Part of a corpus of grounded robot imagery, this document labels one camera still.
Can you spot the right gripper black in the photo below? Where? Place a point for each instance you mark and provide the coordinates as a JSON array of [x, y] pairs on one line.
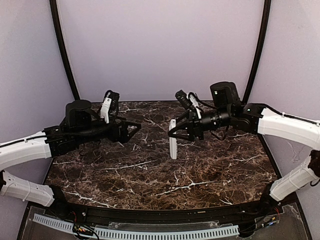
[[192, 127]]

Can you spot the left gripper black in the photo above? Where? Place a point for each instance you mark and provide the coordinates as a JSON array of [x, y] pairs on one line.
[[120, 132]]

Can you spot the white remote control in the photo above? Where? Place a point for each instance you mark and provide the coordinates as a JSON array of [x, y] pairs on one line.
[[173, 147]]

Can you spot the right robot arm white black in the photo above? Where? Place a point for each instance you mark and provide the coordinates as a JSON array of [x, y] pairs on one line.
[[253, 118]]

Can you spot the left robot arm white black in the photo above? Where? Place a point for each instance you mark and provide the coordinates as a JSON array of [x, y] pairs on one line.
[[80, 125]]

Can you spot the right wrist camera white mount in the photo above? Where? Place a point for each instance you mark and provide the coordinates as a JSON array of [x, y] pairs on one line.
[[190, 103]]

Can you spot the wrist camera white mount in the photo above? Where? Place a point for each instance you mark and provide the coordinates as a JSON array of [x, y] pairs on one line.
[[109, 104], [190, 103]]

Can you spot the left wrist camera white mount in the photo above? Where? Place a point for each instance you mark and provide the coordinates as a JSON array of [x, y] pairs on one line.
[[109, 104]]

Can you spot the black front rail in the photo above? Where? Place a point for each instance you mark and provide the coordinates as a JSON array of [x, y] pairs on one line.
[[238, 214]]

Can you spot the white slotted cable duct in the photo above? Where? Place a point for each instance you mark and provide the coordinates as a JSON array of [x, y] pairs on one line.
[[134, 231]]

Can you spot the left black frame post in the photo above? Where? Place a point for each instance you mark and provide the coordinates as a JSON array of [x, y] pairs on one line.
[[62, 48]]

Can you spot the black frame post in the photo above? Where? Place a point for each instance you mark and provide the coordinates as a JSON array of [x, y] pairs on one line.
[[258, 51], [62, 48]]

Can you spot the right black frame post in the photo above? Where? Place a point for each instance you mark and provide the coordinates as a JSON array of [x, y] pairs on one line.
[[258, 51]]

